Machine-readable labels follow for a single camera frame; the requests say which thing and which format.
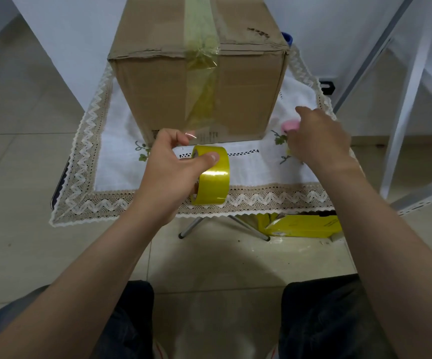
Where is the grey blue stool seat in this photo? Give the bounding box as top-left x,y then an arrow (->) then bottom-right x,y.
0,285 -> 50,346

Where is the person's right forearm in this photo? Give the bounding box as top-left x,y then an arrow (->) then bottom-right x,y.
319,160 -> 432,359

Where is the white metal frame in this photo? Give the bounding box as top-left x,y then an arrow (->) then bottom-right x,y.
331,0 -> 432,216

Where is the person's leg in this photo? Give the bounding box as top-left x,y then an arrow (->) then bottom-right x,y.
277,273 -> 399,359
89,280 -> 155,359

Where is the person's right hand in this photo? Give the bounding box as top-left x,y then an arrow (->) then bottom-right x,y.
286,106 -> 359,175

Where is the black table edge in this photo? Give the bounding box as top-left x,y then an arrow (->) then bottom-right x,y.
51,157 -> 71,211

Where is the person's left leg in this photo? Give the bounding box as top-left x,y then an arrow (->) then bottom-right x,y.
89,280 -> 155,359

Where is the silver metal table leg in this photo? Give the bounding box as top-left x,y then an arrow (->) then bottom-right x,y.
178,216 -> 205,240
227,215 -> 271,243

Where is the yellow plastic package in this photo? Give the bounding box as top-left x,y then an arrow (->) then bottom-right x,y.
256,212 -> 343,239

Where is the person's left forearm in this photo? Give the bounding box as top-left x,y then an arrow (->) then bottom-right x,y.
0,200 -> 176,359

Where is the large brown cardboard box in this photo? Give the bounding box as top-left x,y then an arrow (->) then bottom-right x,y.
107,0 -> 291,147

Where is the yellow tape roll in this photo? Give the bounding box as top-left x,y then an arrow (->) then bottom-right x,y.
190,145 -> 231,206

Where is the white embroidered lace tablecloth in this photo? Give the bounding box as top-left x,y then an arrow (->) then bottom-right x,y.
49,45 -> 365,228

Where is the person's left hand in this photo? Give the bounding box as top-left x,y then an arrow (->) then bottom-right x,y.
133,128 -> 220,223

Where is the person's right leg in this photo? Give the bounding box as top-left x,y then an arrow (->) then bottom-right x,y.
277,273 -> 399,359

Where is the yellow tape strip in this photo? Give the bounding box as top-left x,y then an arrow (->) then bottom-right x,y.
183,0 -> 221,132

